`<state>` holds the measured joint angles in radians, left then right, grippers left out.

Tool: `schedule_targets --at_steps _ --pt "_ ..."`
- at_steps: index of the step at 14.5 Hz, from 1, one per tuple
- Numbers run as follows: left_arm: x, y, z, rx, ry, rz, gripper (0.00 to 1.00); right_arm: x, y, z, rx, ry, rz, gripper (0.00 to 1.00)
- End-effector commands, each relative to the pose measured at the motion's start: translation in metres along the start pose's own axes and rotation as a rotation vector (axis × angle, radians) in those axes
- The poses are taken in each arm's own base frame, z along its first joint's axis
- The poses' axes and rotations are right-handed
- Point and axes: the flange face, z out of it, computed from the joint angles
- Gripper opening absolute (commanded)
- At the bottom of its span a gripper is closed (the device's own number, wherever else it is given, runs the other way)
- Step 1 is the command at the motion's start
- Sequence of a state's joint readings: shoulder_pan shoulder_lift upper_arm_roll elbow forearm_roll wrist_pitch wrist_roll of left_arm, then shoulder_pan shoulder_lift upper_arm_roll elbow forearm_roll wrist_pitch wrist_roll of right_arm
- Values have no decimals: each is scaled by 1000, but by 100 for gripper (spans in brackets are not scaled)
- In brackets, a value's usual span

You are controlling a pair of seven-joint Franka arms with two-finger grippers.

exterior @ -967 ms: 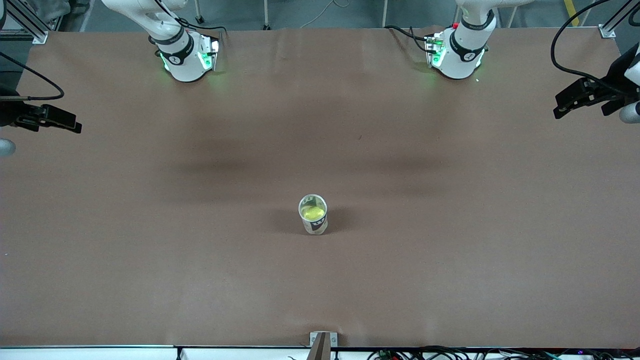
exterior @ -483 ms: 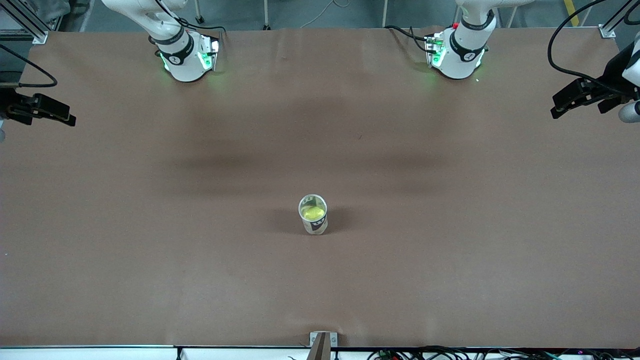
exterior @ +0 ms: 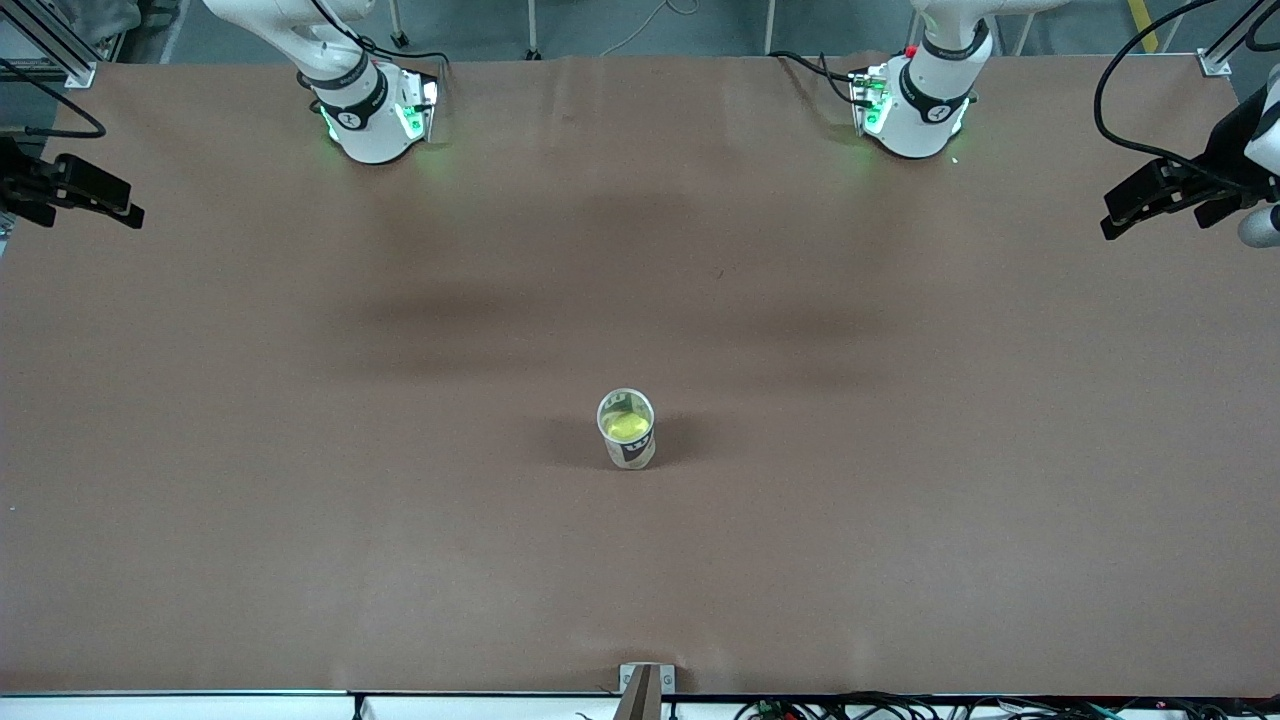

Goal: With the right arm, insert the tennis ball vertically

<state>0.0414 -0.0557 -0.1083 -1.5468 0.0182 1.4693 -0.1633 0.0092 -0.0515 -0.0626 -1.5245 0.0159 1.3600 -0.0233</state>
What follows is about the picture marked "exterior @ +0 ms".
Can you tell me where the white blue tennis ball can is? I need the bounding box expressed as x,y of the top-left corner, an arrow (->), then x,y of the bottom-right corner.
597,388 -> 658,471

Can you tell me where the grey cloth bundle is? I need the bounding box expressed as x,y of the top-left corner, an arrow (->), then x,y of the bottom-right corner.
55,0 -> 143,47

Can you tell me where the brown table cover sheet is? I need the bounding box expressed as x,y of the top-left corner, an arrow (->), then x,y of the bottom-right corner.
0,52 -> 1280,698

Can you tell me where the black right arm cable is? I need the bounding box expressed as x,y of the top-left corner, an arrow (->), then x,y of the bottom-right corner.
0,58 -> 108,139

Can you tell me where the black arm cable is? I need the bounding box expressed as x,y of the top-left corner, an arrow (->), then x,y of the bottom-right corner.
1092,0 -> 1280,193
0,58 -> 108,139

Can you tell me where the aluminium frame profile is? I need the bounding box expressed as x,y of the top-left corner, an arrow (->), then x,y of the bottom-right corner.
1198,0 -> 1280,76
0,0 -> 96,89

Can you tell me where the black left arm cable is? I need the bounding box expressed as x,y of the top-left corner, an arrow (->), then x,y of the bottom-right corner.
1092,0 -> 1280,193

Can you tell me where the grey arm base connector bracket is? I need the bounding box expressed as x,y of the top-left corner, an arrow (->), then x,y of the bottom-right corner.
395,72 -> 441,146
848,65 -> 893,138

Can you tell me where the black base power cable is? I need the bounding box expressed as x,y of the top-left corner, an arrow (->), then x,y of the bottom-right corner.
768,50 -> 871,109
355,35 -> 453,76

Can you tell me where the white table edge rail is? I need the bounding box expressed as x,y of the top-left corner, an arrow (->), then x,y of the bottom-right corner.
0,692 -> 736,720

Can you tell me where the white floor cable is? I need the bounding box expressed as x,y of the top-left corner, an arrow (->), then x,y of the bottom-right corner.
598,0 -> 701,58

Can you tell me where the black tangled cable bundle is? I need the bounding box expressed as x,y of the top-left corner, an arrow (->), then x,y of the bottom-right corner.
735,692 -> 1280,720

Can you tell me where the grey metal table bracket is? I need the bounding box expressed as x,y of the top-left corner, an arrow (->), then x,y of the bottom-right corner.
619,663 -> 676,720

